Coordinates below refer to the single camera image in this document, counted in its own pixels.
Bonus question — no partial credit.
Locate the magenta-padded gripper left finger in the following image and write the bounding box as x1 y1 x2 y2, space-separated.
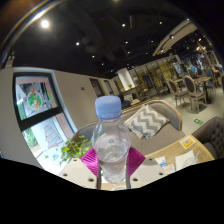
59 148 102 190

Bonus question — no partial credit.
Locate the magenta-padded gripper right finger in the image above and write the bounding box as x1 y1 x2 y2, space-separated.
125 146 171 190

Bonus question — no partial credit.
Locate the clear blue-capped water bottle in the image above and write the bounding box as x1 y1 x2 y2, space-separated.
91 95 132 184

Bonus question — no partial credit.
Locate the green potted plant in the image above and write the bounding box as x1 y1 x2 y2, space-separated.
59 134 94 166

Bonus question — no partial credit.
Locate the white paper napkin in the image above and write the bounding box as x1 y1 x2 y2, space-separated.
174 149 202 172

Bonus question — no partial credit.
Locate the yellow code sign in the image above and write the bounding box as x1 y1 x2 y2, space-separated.
179 135 195 150

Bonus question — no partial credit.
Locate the grey white chevron pillow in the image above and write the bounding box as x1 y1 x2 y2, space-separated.
125 104 170 140

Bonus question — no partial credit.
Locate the grey curved sofa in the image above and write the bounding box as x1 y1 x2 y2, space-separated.
69 99 184 158

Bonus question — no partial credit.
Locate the grey tufted armchair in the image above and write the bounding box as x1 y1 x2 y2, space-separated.
191 115 224 160

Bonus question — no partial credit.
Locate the person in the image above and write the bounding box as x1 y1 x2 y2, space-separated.
117 93 132 110

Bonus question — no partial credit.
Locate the group of dining chairs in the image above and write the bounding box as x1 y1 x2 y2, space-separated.
164 64 224 114

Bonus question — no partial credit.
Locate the dark partition shelf unit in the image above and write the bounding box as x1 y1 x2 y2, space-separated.
129 56 183 101

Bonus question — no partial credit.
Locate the white round pillar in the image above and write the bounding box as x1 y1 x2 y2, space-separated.
116 67 136 92

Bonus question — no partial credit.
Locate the group of ceiling lights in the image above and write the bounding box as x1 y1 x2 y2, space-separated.
39 18 174 59

